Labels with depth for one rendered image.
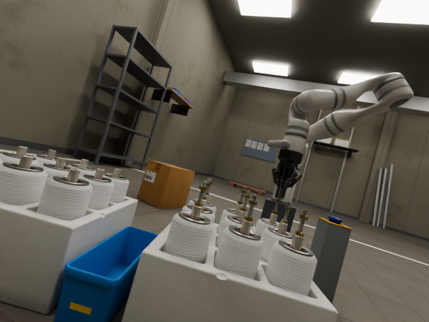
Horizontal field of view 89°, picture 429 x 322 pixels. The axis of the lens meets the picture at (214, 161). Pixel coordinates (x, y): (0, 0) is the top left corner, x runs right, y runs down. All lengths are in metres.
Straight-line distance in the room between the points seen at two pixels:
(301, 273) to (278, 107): 9.19
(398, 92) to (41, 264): 1.07
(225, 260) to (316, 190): 8.69
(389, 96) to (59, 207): 1.00
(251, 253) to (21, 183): 0.53
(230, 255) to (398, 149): 9.59
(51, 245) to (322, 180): 8.91
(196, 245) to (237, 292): 0.12
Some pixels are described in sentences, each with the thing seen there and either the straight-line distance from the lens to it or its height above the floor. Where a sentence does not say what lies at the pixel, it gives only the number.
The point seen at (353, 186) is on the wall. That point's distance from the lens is 9.38.
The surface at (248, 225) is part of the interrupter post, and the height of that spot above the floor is 0.27.
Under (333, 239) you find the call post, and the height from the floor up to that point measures 0.27.
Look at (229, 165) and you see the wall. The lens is 9.32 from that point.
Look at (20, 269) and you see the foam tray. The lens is 0.63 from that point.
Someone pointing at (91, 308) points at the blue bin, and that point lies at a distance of 0.55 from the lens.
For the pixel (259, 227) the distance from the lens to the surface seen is 0.75.
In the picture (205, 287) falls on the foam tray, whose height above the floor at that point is 0.15.
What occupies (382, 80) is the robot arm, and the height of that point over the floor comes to 0.81.
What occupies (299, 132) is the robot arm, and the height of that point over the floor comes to 0.56.
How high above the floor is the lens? 0.37
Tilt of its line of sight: 2 degrees up
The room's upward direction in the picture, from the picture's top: 16 degrees clockwise
